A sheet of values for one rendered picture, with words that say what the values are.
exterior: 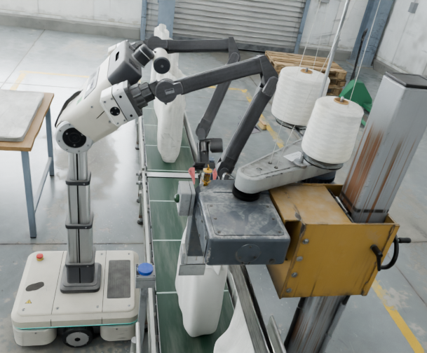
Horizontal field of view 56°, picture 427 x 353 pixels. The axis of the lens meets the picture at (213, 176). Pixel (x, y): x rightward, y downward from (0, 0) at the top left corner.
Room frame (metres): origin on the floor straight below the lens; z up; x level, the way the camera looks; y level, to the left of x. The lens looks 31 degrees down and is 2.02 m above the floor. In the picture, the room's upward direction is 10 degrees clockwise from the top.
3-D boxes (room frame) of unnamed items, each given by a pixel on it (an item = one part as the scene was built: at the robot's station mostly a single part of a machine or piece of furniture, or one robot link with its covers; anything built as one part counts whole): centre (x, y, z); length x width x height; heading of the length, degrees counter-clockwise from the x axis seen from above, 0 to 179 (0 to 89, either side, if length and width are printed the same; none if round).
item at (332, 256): (1.13, -0.41, 1.18); 0.34 x 0.25 x 0.31; 105
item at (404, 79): (1.16, -0.51, 1.76); 0.12 x 0.11 x 0.01; 105
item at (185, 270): (1.10, 0.02, 0.98); 0.09 x 0.05 x 0.05; 105
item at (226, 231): (1.01, -0.09, 1.21); 0.30 x 0.25 x 0.30; 15
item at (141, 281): (1.19, 0.20, 0.81); 0.08 x 0.08 x 0.06; 15
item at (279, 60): (7.01, -1.20, 0.36); 1.20 x 0.82 x 0.14; 101
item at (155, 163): (3.80, 0.61, 0.33); 2.21 x 0.39 x 0.09; 15
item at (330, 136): (1.07, -0.31, 1.61); 0.15 x 0.14 x 0.17; 15
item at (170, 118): (3.10, 0.42, 0.74); 0.47 x 0.22 x 0.72; 13
